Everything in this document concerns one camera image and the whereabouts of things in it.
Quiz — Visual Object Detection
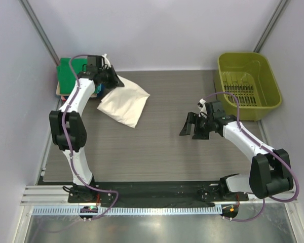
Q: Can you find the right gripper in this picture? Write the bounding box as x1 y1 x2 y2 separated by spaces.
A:
180 111 214 140

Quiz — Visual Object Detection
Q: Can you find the white t shirt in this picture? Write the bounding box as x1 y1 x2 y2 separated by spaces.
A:
96 53 151 129

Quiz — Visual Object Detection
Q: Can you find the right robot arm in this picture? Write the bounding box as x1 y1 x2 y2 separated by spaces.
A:
179 100 294 200

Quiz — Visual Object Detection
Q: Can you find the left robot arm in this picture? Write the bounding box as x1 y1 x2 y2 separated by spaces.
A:
49 55 124 203

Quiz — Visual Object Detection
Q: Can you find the light blue folded t shirt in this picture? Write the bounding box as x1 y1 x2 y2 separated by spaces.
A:
95 85 103 95

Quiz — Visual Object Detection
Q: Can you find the green folded t shirt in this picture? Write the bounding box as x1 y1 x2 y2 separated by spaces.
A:
56 58 87 94

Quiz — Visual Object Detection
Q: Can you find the olive green plastic bin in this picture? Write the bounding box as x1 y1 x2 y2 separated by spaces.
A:
214 52 282 122

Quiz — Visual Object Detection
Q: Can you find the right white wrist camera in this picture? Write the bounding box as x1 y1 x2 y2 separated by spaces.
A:
198 99 207 115

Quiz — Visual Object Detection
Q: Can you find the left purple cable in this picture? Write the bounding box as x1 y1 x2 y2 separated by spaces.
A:
62 54 120 220

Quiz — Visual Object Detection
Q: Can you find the purple cable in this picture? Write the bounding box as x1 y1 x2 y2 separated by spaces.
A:
62 54 120 220
204 91 301 222

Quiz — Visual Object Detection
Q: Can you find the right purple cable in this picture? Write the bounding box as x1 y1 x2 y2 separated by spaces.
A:
204 91 301 222

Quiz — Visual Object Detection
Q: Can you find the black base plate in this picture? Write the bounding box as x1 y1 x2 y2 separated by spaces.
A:
63 181 248 208

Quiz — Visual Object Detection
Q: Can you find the slotted cable duct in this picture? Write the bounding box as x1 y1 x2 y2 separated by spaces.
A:
32 205 222 216

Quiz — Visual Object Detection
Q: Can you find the left corner aluminium post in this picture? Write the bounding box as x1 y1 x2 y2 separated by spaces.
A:
18 0 60 66

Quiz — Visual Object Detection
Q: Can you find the corner aluminium post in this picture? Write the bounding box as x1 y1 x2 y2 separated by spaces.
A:
18 0 60 66
253 0 291 53

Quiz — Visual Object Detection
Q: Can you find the aluminium frame rail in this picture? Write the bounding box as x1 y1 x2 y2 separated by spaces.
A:
20 183 298 206

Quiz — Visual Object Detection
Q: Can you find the right corner aluminium post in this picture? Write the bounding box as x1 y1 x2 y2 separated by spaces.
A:
253 0 291 53

